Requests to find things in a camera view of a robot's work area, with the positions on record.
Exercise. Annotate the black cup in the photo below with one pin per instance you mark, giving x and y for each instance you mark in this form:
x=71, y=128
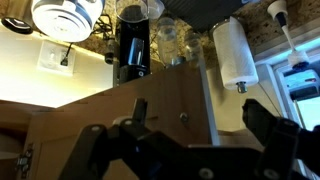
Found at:
x=16, y=25

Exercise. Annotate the wooden cabinet door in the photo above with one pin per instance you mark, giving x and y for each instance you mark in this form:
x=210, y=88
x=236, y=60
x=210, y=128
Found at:
x=166, y=93

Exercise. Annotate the white plate stack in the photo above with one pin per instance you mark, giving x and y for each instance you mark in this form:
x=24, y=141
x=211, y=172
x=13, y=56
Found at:
x=66, y=16

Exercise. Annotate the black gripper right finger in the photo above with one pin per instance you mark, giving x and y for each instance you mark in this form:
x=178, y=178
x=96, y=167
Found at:
x=276, y=143

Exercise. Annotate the short clear glass bottle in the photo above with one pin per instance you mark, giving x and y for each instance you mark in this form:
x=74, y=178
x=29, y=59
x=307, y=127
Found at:
x=194, y=46

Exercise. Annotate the black power plug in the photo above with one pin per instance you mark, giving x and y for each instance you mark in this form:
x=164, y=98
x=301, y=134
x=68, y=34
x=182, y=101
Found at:
x=64, y=60

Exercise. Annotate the dark ribbed mat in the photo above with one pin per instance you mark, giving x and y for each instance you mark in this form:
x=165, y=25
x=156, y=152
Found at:
x=203, y=13

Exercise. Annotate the white dish brush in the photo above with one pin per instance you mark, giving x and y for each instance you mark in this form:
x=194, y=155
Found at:
x=283, y=20

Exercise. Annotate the window with white frame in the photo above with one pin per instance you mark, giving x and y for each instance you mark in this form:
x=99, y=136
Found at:
x=310, y=110

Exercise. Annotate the metal paper towel holder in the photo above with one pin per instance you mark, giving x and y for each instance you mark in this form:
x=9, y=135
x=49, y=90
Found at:
x=242, y=87

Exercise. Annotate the white paper towel roll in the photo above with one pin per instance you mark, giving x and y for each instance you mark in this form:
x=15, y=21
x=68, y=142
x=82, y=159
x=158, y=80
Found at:
x=235, y=53

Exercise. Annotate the wooden cupboard frame with shelves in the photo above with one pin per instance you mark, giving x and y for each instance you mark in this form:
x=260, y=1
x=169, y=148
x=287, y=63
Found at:
x=13, y=116

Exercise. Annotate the black coffee machine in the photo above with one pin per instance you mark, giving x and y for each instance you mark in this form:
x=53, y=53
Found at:
x=133, y=50

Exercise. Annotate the metal cupboard hinge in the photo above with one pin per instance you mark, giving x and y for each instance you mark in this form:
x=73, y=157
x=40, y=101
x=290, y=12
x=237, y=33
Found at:
x=25, y=161

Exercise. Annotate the tall clear glass bottle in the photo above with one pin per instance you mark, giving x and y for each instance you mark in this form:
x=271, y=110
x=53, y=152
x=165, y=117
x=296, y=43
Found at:
x=166, y=40

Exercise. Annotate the white wall outlet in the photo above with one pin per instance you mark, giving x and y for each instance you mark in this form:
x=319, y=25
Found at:
x=50, y=58

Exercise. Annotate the clear plastic container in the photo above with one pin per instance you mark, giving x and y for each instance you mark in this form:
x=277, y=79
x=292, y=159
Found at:
x=156, y=8

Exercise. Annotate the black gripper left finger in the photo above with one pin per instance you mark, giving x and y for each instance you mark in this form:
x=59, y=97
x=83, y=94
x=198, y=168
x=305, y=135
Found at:
x=86, y=150

